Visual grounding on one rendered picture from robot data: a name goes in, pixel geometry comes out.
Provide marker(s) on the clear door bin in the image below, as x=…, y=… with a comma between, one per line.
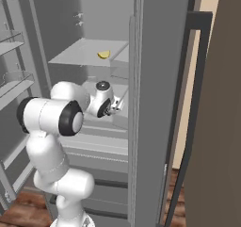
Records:
x=15, y=86
x=11, y=42

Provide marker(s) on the grey fridge door with bins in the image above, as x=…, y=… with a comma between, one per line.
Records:
x=12, y=64

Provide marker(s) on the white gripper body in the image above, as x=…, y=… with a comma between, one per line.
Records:
x=117, y=106

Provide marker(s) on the yellow lemon wedge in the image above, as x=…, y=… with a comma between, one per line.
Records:
x=104, y=54

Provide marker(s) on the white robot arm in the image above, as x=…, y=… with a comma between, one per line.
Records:
x=47, y=117

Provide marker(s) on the grey fridge shelf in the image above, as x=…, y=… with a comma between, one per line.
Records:
x=84, y=53
x=120, y=89

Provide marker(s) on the brown cabinet side panel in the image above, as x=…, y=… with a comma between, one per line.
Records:
x=216, y=127

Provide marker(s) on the grey fridge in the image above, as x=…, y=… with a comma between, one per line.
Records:
x=94, y=17

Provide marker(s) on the grey fridge drawer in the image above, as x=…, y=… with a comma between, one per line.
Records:
x=103, y=149

